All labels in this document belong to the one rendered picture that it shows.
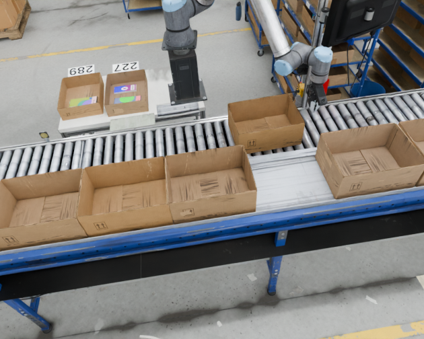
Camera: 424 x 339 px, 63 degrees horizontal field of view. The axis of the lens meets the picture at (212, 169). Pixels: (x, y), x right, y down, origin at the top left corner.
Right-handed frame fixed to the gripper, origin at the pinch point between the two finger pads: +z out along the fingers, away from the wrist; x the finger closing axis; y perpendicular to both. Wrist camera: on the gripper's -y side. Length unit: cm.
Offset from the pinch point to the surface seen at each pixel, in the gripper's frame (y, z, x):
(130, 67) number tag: 89, 9, 107
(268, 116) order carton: 22.2, 18.4, 19.2
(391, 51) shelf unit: 108, 40, -118
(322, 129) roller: 4.0, 19.7, -10.6
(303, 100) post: 28.2, 14.3, -5.6
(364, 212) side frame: -62, 15, -5
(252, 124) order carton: 17.5, 18.3, 31.6
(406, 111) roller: 9, 20, -69
